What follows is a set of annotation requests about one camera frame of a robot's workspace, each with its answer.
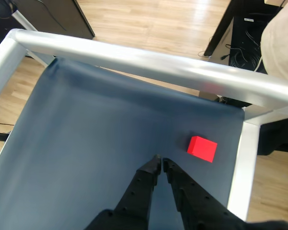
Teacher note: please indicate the black desk side panel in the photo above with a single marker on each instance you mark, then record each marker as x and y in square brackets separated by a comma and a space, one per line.
[220, 28]

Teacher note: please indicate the blue-grey table mat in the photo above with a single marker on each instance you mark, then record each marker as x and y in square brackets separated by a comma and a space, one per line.
[86, 143]

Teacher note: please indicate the black object under table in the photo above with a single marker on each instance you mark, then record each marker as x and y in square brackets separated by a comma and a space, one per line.
[278, 139]

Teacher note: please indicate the dark brown cabinet panel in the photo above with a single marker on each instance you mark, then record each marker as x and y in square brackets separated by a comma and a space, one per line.
[62, 16]

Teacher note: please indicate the black rounded object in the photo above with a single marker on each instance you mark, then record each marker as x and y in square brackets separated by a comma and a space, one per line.
[0, 14]

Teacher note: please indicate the beige fabric bundle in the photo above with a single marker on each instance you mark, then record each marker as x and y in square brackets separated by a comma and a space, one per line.
[280, 48]

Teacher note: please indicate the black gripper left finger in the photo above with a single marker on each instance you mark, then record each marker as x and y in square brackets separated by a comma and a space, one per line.
[134, 203]

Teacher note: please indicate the red cube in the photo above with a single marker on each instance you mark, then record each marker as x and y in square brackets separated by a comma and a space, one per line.
[202, 149]

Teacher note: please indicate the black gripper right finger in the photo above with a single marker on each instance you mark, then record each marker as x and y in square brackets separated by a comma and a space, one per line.
[196, 206]

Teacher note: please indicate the silver aluminium table frame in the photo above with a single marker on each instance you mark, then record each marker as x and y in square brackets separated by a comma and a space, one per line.
[134, 60]

